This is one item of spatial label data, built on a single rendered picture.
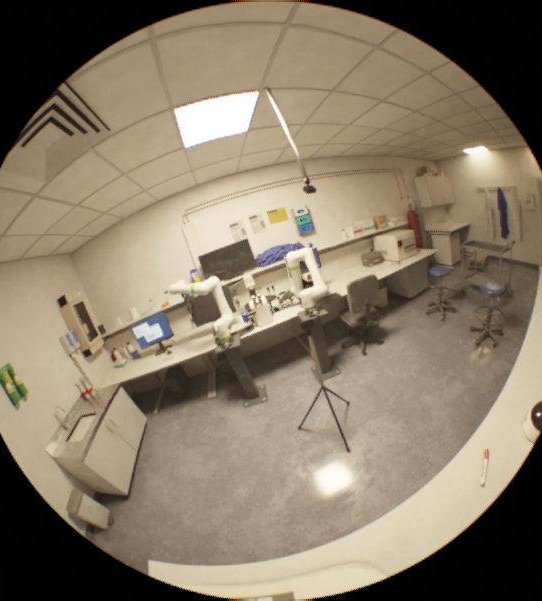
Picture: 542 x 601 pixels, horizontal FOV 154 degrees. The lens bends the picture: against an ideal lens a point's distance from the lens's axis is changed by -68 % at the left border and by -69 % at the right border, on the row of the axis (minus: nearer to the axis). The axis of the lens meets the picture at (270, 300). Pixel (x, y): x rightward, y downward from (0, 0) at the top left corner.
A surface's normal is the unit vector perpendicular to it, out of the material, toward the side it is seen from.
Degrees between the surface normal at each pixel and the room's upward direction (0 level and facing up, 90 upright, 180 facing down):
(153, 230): 90
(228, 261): 86
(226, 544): 0
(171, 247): 90
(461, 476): 0
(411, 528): 0
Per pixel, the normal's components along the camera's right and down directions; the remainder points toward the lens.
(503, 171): -0.92, 0.36
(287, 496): -0.31, -0.90
